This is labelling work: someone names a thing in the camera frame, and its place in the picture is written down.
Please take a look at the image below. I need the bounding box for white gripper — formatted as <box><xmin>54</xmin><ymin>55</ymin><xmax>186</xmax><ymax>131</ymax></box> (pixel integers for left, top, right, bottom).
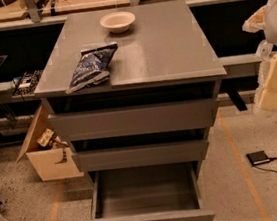
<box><xmin>254</xmin><ymin>40</ymin><xmax>277</xmax><ymax>112</ymax></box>

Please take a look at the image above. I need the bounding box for grey bottom drawer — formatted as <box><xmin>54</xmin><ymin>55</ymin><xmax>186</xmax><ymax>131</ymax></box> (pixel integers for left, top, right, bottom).
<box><xmin>88</xmin><ymin>162</ymin><xmax>215</xmax><ymax>221</ymax></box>

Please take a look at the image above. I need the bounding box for grey drawer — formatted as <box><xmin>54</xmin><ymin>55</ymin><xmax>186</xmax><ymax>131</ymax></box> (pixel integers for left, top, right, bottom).
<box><xmin>44</xmin><ymin>78</ymin><xmax>224</xmax><ymax>147</ymax></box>
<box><xmin>88</xmin><ymin>162</ymin><xmax>215</xmax><ymax>221</ymax></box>
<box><xmin>71</xmin><ymin>129</ymin><xmax>209</xmax><ymax>172</ymax></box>

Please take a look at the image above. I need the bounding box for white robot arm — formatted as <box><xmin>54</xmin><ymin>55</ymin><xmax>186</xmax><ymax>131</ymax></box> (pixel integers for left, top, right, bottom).
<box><xmin>242</xmin><ymin>0</ymin><xmax>277</xmax><ymax>117</ymax></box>

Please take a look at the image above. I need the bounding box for grey drawer cabinet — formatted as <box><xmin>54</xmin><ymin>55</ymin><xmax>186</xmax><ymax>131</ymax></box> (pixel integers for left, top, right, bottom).
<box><xmin>35</xmin><ymin>1</ymin><xmax>226</xmax><ymax>185</ymax></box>

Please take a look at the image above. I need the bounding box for grey middle drawer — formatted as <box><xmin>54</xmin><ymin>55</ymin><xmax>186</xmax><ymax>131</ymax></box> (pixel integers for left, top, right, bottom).
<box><xmin>71</xmin><ymin>129</ymin><xmax>209</xmax><ymax>172</ymax></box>

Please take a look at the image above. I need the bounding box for grey top drawer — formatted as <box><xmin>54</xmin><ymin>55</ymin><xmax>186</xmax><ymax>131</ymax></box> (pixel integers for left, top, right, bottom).
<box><xmin>44</xmin><ymin>78</ymin><xmax>224</xmax><ymax>147</ymax></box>

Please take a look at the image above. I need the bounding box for black foot pedal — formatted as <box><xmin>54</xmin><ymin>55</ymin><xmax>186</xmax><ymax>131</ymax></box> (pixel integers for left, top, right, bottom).
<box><xmin>246</xmin><ymin>151</ymin><xmax>270</xmax><ymax>166</ymax></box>

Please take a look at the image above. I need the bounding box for white bowl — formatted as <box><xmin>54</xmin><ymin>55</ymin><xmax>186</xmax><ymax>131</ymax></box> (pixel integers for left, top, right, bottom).
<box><xmin>100</xmin><ymin>11</ymin><xmax>135</xmax><ymax>34</ymax></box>

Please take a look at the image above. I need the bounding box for blue chip bag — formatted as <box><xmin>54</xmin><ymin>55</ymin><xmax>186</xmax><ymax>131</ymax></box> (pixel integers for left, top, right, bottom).
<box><xmin>66</xmin><ymin>42</ymin><xmax>118</xmax><ymax>94</ymax></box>

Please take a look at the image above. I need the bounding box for cardboard box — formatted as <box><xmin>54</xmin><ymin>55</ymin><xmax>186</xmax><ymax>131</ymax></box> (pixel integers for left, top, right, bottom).
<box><xmin>17</xmin><ymin>104</ymin><xmax>83</xmax><ymax>182</ymax></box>

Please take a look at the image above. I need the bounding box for small box in carton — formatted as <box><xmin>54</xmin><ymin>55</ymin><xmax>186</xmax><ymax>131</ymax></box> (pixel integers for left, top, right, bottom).
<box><xmin>37</xmin><ymin>129</ymin><xmax>54</xmax><ymax>147</ymax></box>

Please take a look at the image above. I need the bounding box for black patterned notebook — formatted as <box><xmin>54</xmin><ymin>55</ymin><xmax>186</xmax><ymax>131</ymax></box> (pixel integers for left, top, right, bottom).
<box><xmin>13</xmin><ymin>70</ymin><xmax>42</xmax><ymax>96</ymax></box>

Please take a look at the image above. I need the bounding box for long metal workbench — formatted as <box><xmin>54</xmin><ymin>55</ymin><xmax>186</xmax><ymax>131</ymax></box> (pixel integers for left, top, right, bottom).
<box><xmin>0</xmin><ymin>0</ymin><xmax>277</xmax><ymax>141</ymax></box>

